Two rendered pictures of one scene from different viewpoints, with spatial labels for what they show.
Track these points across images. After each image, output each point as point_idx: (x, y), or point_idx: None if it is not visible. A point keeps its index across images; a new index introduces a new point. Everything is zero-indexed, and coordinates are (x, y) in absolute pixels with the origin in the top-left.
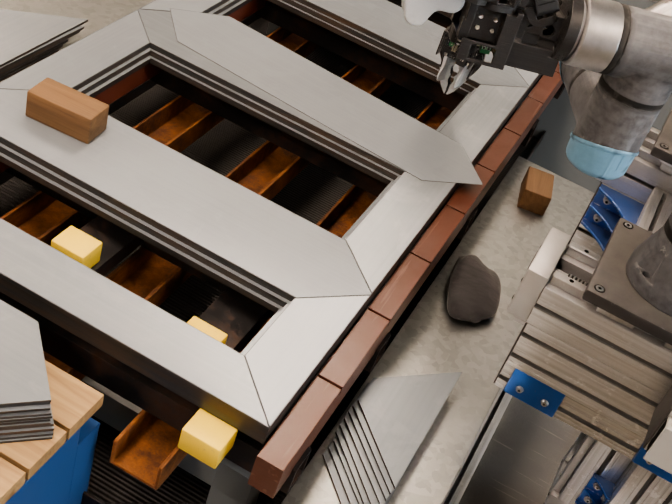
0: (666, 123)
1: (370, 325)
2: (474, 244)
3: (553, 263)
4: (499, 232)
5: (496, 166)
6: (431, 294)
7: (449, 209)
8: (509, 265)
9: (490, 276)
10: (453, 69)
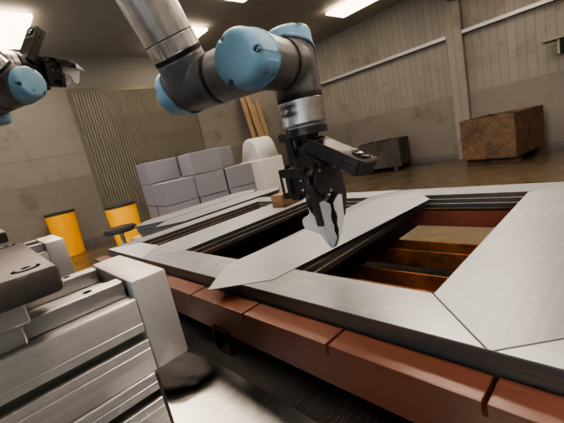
0: (30, 250)
1: None
2: (235, 389)
3: (40, 239)
4: (250, 420)
5: (253, 315)
6: (187, 349)
7: (200, 288)
8: (193, 417)
9: (172, 375)
10: (457, 273)
